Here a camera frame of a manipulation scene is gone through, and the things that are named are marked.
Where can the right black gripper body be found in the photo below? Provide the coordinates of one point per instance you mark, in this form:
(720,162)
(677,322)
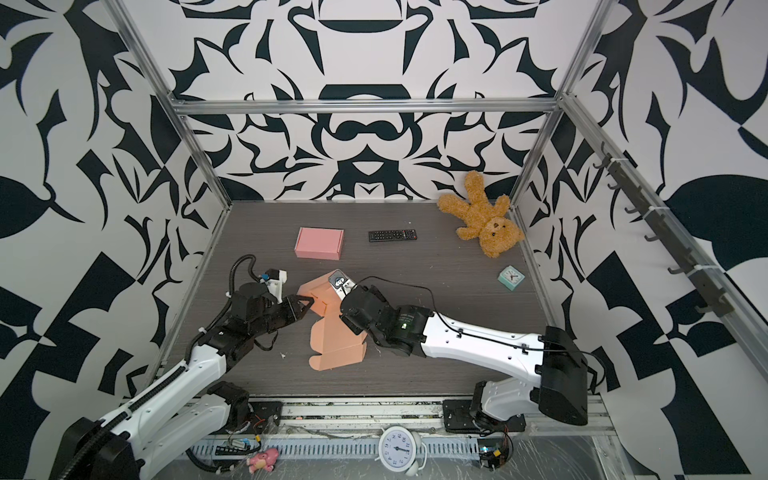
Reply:
(382,340)

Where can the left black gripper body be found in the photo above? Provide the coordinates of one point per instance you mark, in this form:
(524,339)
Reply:
(275,315)

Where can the peach paper box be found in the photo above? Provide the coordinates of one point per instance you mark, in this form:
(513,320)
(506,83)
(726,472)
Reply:
(334,343)

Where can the pink paper box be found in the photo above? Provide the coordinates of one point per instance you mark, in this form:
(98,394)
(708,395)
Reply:
(319,243)

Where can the black tv remote control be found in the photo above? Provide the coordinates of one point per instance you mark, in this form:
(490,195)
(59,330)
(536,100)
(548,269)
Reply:
(397,235)

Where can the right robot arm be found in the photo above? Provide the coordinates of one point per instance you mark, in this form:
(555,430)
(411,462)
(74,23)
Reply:
(545,372)

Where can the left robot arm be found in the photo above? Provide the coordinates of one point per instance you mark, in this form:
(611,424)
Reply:
(190,401)

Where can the small green alarm clock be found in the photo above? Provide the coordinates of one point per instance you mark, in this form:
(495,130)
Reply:
(511,278)

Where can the white round table clock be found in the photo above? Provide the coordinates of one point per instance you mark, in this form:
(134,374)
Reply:
(401,450)

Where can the brown teddy bear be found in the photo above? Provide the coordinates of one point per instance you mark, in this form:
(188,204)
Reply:
(483,220)

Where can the green circuit board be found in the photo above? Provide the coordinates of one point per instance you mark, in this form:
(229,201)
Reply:
(238,447)

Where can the small pink toy figure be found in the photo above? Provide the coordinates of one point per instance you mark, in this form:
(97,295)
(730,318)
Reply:
(265,460)

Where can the black electronics module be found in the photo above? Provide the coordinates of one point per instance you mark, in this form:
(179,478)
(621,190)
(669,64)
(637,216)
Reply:
(494,452)

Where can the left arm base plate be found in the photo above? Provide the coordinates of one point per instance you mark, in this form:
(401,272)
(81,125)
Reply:
(262,417)

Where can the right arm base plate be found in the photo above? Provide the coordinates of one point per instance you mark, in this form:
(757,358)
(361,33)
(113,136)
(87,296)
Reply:
(462,417)

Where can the black wall hook rack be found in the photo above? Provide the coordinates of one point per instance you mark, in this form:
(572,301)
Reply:
(690,260)

